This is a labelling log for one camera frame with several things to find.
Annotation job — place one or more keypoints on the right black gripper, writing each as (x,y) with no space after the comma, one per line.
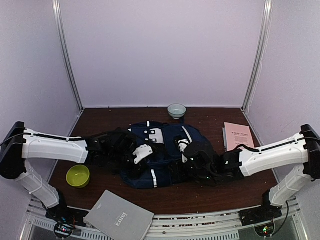
(177,173)

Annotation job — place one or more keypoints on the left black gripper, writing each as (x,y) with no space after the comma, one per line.
(143,166)

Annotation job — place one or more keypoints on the navy blue student backpack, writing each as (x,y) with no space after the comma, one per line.
(155,170)

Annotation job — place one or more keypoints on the grey hardcover book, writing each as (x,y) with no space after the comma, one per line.
(118,218)

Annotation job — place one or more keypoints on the pink paperback book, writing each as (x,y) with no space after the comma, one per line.
(235,135)

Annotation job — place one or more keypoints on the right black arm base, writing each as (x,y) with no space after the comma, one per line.
(265,212)

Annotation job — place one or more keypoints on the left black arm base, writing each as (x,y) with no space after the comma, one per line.
(61,213)

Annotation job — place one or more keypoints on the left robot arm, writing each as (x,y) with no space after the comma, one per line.
(22,144)

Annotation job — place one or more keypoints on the lime green bowl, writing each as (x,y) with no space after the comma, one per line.
(78,176)

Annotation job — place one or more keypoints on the pale celadon ceramic bowl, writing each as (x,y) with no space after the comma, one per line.
(176,111)

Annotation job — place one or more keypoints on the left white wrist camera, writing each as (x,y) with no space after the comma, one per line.
(141,153)

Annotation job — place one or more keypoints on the aluminium front rail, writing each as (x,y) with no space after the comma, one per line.
(221,225)

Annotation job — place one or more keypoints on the right aluminium frame post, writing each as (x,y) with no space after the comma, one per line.
(261,48)

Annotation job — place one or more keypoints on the aluminium frame post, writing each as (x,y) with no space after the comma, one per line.
(65,53)
(261,48)

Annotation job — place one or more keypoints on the left aluminium frame post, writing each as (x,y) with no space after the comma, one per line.
(65,53)

